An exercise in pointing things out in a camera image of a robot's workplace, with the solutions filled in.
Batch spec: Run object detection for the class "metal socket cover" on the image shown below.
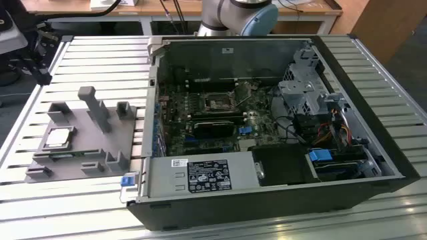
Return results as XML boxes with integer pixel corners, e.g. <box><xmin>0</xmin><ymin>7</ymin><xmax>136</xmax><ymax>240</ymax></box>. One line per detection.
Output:
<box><xmin>232</xmin><ymin>80</ymin><xmax>260</xmax><ymax>103</ymax></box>

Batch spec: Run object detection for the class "metal locking lever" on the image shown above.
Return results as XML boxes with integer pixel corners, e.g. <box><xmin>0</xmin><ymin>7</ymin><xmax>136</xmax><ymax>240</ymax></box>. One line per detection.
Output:
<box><xmin>236</xmin><ymin>86</ymin><xmax>261</xmax><ymax>108</ymax></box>

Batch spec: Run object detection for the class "coloured power wire bundle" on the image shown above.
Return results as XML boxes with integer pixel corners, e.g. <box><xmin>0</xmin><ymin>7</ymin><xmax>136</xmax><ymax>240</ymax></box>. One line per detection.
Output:
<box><xmin>312</xmin><ymin>106</ymin><xmax>355</xmax><ymax>149</ymax></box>

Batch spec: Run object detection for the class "black graphics card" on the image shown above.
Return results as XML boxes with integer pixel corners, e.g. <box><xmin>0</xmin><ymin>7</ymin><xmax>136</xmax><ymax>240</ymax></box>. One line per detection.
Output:
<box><xmin>192</xmin><ymin>120</ymin><xmax>236</xmax><ymax>140</ymax></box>

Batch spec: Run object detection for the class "blue disk carrier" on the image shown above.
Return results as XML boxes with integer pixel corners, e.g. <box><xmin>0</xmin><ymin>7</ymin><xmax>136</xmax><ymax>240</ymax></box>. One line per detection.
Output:
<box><xmin>308</xmin><ymin>148</ymin><xmax>335</xmax><ymax>163</ymax></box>

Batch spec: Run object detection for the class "black open PC case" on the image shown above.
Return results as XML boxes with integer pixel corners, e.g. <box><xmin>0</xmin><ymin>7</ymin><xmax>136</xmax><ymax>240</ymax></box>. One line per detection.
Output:
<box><xmin>125</xmin><ymin>34</ymin><xmax>421</xmax><ymax>232</ymax></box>

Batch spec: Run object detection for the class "black plastic shroud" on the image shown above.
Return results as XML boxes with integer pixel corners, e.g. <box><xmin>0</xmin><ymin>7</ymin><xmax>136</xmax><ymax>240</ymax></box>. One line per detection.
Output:
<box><xmin>249</xmin><ymin>144</ymin><xmax>319</xmax><ymax>188</ymax></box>

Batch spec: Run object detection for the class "silver chipset heatsink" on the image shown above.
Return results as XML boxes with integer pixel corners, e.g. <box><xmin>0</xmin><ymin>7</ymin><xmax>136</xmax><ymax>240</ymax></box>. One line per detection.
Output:
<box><xmin>237</xmin><ymin>139</ymin><xmax>260</xmax><ymax>151</ymax></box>

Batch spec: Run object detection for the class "silver square CPU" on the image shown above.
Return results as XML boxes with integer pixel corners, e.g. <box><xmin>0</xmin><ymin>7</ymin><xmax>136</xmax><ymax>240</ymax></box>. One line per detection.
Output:
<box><xmin>45</xmin><ymin>129</ymin><xmax>73</xmax><ymax>149</ymax></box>

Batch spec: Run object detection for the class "blue case latch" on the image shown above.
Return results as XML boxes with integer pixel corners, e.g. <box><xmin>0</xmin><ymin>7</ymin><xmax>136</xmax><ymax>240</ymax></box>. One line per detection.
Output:
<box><xmin>120</xmin><ymin>176</ymin><xmax>139</xmax><ymax>188</ymax></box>

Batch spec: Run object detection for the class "silver metal drive cage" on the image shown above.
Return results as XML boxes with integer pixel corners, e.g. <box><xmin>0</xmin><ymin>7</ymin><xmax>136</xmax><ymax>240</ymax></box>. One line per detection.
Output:
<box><xmin>277</xmin><ymin>47</ymin><xmax>352</xmax><ymax>119</ymax></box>

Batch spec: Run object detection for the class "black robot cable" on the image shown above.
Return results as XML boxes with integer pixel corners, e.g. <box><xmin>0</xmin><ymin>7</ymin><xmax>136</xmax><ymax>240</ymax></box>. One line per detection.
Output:
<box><xmin>18</xmin><ymin>0</ymin><xmax>121</xmax><ymax>19</ymax></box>

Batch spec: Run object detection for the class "silver power supply unit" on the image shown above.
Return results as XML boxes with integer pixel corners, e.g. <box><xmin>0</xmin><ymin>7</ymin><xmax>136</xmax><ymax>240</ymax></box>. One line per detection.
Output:
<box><xmin>145</xmin><ymin>156</ymin><xmax>261</xmax><ymax>200</ymax></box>

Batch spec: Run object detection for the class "dark hanging cable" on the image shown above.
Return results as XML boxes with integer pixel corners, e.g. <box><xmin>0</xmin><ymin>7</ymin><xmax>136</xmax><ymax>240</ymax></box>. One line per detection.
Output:
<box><xmin>159</xmin><ymin>0</ymin><xmax>188</xmax><ymax>34</ymax></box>

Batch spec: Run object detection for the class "wooden cabinet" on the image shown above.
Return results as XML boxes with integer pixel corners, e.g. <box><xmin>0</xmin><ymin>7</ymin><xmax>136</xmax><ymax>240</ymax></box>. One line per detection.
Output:
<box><xmin>349</xmin><ymin>0</ymin><xmax>427</xmax><ymax>66</ymax></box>

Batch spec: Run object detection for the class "CPU socket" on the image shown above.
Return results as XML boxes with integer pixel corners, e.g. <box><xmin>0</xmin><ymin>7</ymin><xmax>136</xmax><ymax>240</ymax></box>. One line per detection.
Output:
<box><xmin>201</xmin><ymin>92</ymin><xmax>240</xmax><ymax>113</ymax></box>

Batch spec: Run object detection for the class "grey parts rack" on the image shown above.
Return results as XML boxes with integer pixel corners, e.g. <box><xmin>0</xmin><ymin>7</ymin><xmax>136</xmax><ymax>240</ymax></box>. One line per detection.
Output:
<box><xmin>24</xmin><ymin>86</ymin><xmax>139</xmax><ymax>185</ymax></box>

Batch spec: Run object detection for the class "green RAM stick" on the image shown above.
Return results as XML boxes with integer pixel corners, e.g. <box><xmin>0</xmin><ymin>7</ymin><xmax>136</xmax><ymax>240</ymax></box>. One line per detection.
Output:
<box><xmin>48</xmin><ymin>152</ymin><xmax>75</xmax><ymax>160</ymax></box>

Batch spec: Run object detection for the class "black internal cable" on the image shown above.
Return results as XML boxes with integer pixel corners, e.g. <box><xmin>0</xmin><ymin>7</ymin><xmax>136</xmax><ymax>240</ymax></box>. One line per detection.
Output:
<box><xmin>268</xmin><ymin>86</ymin><xmax>309</xmax><ymax>146</ymax></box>

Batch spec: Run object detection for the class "white paper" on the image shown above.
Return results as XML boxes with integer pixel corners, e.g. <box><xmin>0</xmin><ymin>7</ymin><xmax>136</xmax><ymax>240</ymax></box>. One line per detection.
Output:
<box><xmin>277</xmin><ymin>0</ymin><xmax>321</xmax><ymax>9</ymax></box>

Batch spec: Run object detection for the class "green motherboard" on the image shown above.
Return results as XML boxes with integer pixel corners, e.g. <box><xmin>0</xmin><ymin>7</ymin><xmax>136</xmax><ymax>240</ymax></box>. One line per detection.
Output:
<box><xmin>155</xmin><ymin>81</ymin><xmax>291</xmax><ymax>157</ymax></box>

